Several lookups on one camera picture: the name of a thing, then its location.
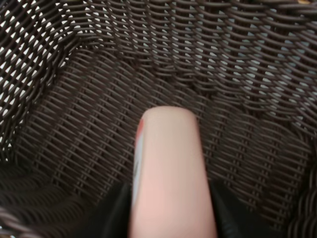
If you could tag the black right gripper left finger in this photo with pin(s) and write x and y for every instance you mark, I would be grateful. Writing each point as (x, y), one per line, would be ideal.
(111, 217)

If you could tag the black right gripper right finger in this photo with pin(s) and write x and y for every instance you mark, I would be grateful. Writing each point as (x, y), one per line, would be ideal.
(233, 220)

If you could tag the pink spray bottle white cap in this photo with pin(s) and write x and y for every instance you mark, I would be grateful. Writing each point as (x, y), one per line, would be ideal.
(170, 193)

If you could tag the dark brown wicker basket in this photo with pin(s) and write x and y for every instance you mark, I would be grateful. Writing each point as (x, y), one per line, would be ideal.
(77, 75)

